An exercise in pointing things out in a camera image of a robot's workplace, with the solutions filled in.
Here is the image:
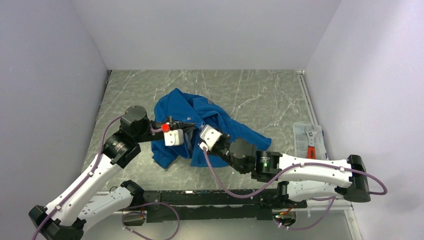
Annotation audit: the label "clear plastic organizer box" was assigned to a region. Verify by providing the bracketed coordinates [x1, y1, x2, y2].
[293, 122, 329, 160]

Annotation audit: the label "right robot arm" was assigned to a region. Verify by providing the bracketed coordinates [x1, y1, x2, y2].
[199, 132, 371, 208]

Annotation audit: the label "blue zip jacket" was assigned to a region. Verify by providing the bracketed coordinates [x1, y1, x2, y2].
[151, 88, 272, 169]

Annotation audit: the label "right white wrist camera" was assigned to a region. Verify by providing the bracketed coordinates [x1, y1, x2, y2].
[199, 124, 223, 151]

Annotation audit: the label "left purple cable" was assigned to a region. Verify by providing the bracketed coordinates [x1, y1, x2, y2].
[31, 114, 181, 240]

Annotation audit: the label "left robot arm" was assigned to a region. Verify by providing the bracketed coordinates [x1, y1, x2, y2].
[28, 105, 196, 240]

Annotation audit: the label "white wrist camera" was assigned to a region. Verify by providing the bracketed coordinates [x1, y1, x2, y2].
[161, 123, 184, 147]
[199, 124, 223, 151]

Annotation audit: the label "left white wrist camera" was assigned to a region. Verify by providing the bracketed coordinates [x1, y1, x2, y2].
[161, 123, 184, 147]

